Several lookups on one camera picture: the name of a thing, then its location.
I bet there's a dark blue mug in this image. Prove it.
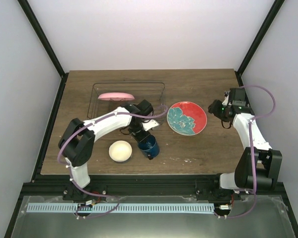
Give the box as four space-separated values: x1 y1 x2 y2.
137 135 160 160

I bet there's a cream upturned bowl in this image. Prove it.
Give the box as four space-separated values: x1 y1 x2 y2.
109 140 133 163

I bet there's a red plate with teal flower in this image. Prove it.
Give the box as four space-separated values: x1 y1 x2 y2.
166 101 208 136

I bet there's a pink plastic bear plate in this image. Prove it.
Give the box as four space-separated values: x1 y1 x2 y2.
98 92 135 101

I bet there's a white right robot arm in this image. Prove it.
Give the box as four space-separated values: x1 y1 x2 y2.
208 100 283 200

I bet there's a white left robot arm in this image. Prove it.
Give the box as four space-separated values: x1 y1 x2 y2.
57 100 159 200

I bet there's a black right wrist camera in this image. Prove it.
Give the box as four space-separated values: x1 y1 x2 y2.
228 88 246 106

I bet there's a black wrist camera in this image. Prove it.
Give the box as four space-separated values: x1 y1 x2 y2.
137 100 153 116
228 88 246 106

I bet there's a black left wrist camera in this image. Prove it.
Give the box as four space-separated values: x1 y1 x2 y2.
137 100 153 116

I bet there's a grey wire dish rack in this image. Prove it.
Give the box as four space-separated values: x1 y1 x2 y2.
87 81 166 119

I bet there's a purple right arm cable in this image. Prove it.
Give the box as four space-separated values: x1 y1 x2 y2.
217 85 276 220

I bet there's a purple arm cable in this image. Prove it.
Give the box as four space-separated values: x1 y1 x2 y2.
57 104 168 220
217 85 276 220

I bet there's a black aluminium enclosure frame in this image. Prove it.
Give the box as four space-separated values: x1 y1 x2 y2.
4 0 284 238

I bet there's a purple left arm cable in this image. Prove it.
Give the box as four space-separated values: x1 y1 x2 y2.
57 104 168 220

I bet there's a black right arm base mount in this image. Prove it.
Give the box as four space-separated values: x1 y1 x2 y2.
195 179 235 202

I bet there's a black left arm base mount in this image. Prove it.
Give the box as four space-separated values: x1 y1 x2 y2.
63 183 107 202

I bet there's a light blue slotted cable duct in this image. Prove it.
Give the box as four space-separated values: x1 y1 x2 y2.
26 203 215 214

